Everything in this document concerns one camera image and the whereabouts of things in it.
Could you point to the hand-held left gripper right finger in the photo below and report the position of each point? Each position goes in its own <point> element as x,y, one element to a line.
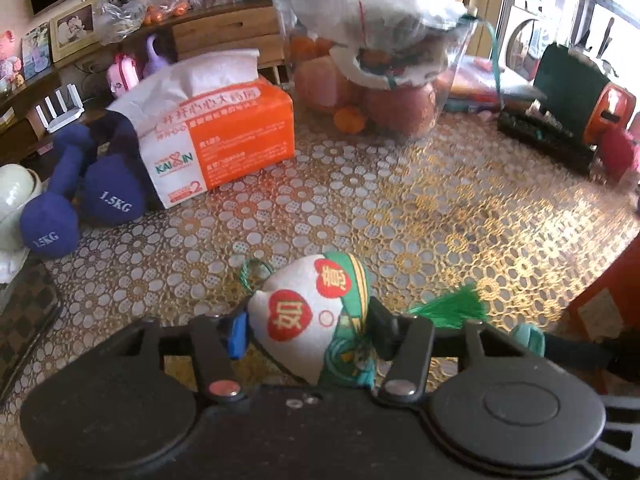
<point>384,332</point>

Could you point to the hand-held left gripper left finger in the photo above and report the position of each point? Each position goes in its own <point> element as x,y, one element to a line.
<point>237,335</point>

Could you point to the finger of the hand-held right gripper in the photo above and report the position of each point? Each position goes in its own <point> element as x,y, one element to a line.
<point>575,354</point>

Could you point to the teal oval gadget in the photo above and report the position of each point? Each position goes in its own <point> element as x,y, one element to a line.
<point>527,337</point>

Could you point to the red shoe box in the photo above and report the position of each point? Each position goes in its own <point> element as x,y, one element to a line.
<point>605,290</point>

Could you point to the green colourful snack packet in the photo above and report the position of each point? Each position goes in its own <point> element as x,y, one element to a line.
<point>310,320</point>

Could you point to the blue dumbbell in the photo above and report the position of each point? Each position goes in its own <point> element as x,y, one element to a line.
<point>117,190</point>
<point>50,230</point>

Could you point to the orange tissue pack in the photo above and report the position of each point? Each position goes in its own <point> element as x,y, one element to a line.
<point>220,135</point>

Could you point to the magenta plush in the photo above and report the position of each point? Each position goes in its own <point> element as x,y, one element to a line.
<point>617,152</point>

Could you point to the black long case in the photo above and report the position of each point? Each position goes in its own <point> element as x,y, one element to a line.
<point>550,140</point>

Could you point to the white cloth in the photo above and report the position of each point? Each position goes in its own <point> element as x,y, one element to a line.
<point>10,266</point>

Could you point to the stack of colourful books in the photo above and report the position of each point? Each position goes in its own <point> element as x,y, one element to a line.
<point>480,92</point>

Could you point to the green orange desk organizer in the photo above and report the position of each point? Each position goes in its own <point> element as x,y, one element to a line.
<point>575,95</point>

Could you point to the pale green round container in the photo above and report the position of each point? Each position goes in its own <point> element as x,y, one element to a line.
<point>15,200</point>

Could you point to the large clear bag of toys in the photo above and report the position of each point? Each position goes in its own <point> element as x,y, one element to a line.
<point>380,45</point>

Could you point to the white router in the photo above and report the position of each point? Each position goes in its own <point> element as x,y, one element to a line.
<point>57,107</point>

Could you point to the wooden television console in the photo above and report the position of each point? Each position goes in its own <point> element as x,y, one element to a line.
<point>225,30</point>

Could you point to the washing machine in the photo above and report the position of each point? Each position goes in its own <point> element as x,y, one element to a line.
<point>525,30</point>

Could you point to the bag of oranges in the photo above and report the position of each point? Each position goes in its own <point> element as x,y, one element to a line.
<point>167,11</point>

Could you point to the clear plastic bag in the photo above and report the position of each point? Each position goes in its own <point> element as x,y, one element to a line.
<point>120,17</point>

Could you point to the picture card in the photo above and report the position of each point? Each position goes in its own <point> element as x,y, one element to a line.
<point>36,50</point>

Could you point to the pink plush doll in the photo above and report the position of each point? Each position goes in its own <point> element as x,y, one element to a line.
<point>7,60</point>

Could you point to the wooden photo frame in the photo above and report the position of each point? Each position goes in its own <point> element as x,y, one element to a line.
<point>75,27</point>

